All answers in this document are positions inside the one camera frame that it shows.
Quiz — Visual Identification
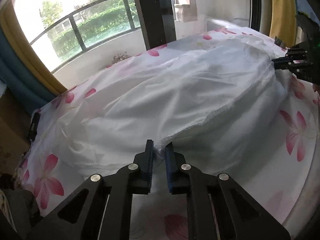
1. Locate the yellow curtain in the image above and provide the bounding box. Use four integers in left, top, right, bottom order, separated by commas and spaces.
1, 1, 67, 96
270, 0, 297, 47

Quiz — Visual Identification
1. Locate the yellow curtain left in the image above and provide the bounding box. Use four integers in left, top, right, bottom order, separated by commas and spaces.
1, 1, 67, 96

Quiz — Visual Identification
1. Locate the white fabric sheet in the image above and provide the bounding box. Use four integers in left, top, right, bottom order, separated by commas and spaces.
55, 34, 288, 177

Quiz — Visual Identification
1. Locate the brown cardboard box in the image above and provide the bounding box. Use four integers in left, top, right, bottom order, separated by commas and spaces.
1, 88, 31, 175

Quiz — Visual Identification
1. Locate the black remote on bed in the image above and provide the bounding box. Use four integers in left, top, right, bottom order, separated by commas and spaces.
28, 112, 41, 142

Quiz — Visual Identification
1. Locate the dark door frame post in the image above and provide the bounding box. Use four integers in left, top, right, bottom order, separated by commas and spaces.
135, 0, 176, 50

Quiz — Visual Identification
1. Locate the yellow curtain right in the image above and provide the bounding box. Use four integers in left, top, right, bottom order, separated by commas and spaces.
270, 0, 297, 47

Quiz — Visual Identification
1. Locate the teal curtain left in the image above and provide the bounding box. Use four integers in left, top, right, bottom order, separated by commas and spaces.
1, 31, 55, 114

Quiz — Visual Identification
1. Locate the potted dry plant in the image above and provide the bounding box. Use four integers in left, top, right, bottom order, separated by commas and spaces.
111, 52, 131, 65

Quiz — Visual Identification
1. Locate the black balcony railing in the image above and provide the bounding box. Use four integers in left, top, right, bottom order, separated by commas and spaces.
30, 0, 140, 73

